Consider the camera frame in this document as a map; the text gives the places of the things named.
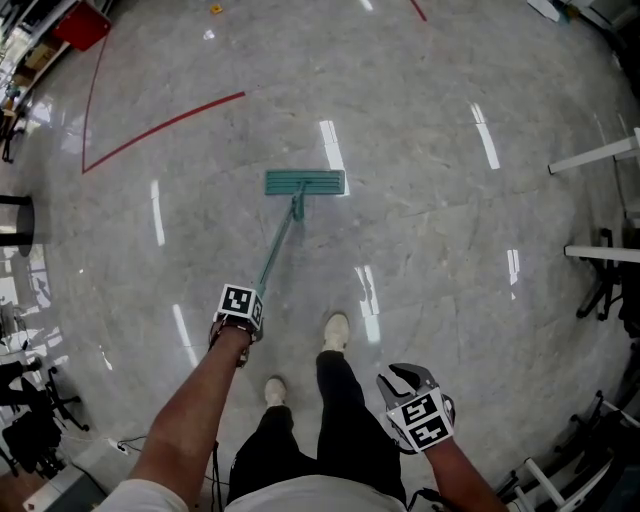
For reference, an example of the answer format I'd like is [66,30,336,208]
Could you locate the white metal frame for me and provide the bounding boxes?
[512,456,619,512]

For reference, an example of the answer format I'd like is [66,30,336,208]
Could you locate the person's right white shoe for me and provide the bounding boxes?
[321,312,351,355]

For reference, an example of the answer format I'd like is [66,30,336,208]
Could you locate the person's left forearm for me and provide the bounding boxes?
[127,325,254,501]

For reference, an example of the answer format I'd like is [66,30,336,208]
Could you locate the black round stool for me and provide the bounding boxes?
[0,194,36,259]

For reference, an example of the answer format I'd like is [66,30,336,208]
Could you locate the person's black trouser leg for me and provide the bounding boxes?
[226,403,322,505]
[315,349,407,504]

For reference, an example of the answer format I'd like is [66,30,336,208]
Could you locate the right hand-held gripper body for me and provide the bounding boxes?
[384,386,458,455]

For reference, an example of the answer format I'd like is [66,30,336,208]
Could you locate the person's left white shoe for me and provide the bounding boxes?
[264,376,288,408]

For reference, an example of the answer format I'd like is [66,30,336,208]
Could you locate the person's right black trouser leg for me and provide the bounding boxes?
[315,349,407,504]

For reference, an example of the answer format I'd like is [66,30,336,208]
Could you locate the cluttered storage shelf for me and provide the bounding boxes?
[0,0,81,114]

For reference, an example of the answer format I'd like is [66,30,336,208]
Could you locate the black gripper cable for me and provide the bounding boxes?
[208,439,225,512]

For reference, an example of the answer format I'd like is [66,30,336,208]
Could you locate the green mop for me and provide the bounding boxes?
[254,168,348,301]

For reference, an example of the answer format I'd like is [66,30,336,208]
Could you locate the red box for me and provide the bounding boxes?
[51,0,113,52]

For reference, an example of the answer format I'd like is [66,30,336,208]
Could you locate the person's right forearm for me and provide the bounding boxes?
[425,435,509,512]

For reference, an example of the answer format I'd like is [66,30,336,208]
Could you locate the black chair base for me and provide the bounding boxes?
[575,228,627,322]

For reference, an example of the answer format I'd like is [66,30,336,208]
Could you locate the person's white shoe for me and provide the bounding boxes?
[264,376,288,408]
[321,312,351,355]

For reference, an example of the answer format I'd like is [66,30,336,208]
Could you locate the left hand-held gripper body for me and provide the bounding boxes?
[209,283,265,346]

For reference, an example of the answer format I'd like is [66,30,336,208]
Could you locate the long red floor tape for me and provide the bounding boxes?
[81,34,247,175]

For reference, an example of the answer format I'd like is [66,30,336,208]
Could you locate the white table top edge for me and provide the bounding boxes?
[563,244,640,265]

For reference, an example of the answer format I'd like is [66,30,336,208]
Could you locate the white table leg bar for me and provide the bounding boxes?
[546,127,640,176]

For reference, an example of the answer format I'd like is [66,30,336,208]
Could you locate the black office chair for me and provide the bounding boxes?
[0,356,92,479]

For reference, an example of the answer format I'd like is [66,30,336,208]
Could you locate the person's white shirt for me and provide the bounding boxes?
[93,473,407,512]

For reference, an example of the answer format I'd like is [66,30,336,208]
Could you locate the person's left black trouser leg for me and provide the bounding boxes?
[226,403,322,505]

